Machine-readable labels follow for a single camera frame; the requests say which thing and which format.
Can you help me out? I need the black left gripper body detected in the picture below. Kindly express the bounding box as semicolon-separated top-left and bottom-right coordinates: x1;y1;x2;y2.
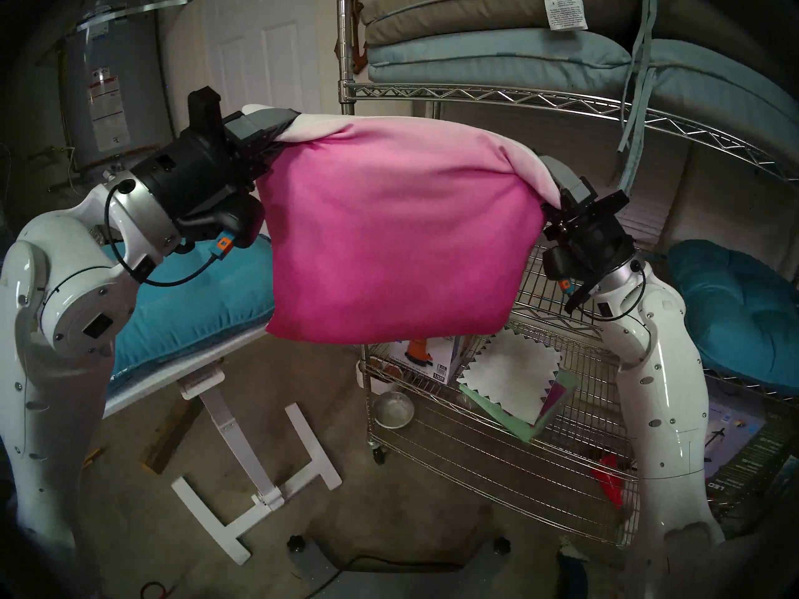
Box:
131;87;277;224

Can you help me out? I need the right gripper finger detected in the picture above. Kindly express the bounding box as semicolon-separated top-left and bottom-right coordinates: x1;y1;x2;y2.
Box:
536;156;595;204

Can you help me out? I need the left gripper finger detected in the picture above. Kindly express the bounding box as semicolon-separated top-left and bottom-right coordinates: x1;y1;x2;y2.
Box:
226;108;301;146
240;141;278;190

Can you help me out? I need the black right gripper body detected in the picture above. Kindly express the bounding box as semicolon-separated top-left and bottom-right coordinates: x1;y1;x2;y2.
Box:
540;191;639;286

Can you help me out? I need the white pink flamingo pillow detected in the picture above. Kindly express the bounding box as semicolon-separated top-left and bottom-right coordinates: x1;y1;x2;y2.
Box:
242;103;559;346

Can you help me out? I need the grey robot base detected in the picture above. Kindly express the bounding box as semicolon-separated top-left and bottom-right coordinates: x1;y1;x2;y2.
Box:
287;535;512;599

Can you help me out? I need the teal cushion with ties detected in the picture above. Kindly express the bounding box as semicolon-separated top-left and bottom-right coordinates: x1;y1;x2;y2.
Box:
103;233;277;380

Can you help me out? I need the light blue bench cushion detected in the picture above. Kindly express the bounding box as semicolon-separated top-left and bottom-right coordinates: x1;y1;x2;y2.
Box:
367;29;799;240

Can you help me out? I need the teal tufted round cushion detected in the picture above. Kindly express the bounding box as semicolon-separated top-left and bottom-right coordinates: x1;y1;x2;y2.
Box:
667;239;799;397

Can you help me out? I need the white cushion care label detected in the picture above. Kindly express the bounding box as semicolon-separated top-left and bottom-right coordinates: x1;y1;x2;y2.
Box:
542;0;589;32

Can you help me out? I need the beige bench cushion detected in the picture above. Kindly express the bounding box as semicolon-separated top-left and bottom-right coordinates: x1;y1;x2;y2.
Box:
361;0;799;74

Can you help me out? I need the white panel door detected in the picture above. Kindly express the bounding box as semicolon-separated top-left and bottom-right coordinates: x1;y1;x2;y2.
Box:
203;0;341;115

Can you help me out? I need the grey water heater tank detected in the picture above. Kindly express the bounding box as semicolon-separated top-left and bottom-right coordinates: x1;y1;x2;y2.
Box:
59;0;182;174

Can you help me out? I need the white zigzag edged paper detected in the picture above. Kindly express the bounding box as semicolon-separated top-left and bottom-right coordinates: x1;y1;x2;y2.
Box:
462;328;561;425

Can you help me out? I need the green coloured paper pad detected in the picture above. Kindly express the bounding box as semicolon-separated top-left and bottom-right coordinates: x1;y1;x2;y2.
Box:
459;368;580;444

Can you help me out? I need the utility pump cardboard box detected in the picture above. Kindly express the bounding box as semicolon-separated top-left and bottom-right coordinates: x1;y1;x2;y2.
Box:
388;334;466;385

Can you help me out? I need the white adjustable side table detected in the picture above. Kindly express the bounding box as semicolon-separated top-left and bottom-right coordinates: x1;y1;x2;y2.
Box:
100;320;343;566

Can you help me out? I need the LED lamp product box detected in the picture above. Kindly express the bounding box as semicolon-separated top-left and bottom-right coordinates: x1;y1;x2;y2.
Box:
705;401;799;499

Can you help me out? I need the small red tool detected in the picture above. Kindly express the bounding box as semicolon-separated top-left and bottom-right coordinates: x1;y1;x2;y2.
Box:
592;454;625;510

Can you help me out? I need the small metal bowl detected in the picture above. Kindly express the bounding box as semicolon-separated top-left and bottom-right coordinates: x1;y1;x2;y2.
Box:
373;391;414;430

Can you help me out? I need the short wooden board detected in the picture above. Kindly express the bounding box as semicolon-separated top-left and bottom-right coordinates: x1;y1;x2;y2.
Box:
140;398;200;475

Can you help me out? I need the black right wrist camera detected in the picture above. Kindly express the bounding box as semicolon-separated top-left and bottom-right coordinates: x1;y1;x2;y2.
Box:
541;245;580;281

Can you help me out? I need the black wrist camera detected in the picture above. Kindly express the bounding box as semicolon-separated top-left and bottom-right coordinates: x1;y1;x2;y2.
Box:
178;193;266;250
541;245;580;281

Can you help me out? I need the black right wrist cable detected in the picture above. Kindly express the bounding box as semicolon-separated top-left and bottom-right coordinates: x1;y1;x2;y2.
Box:
562;261;648;323

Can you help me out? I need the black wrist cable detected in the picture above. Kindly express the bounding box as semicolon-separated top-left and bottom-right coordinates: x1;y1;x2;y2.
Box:
103;181;236;288
562;261;648;323

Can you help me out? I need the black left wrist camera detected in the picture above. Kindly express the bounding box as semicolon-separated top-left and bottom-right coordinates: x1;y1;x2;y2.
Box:
178;193;266;250

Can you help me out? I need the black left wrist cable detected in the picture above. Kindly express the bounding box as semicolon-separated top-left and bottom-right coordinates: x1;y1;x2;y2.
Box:
103;181;236;288

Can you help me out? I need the chrome wire shelf rack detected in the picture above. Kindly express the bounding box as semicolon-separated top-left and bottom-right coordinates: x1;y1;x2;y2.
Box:
336;0;799;545

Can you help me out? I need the grey metal heater strap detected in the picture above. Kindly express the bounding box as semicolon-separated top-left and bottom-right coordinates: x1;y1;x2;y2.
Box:
47;144;182;193
75;0;194;34

